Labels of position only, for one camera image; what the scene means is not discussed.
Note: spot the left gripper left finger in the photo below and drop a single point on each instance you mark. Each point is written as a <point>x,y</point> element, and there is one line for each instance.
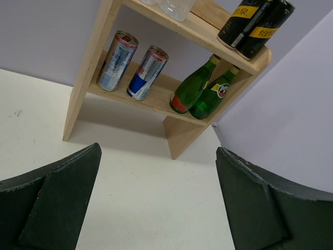
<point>45,208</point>

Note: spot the water bottle blue label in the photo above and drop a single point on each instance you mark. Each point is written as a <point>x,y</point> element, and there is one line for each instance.
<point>176,9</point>

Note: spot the green glass bottle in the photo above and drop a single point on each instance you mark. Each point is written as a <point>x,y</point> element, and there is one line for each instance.
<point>191,88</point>
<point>213,94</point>

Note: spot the green glass bottle right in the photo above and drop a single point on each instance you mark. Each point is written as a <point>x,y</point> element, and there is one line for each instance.
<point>213,94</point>

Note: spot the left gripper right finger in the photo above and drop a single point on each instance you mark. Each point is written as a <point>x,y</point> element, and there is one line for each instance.
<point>267,211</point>

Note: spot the silver can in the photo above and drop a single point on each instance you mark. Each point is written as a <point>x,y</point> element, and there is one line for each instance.
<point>147,72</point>
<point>119,55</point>

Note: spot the wooden two-tier shelf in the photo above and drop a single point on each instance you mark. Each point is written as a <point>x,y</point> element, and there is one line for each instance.
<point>201,27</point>

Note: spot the green glass bottle left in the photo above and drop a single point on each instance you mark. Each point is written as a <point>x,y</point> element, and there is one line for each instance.
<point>191,88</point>

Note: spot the black can front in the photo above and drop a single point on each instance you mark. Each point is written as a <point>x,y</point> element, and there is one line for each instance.
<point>273,18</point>

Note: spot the black can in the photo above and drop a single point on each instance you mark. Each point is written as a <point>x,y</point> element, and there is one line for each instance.
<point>245,16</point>
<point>273,18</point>

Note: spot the aluminium side rail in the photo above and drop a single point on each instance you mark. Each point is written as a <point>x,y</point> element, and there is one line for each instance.
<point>215,128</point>

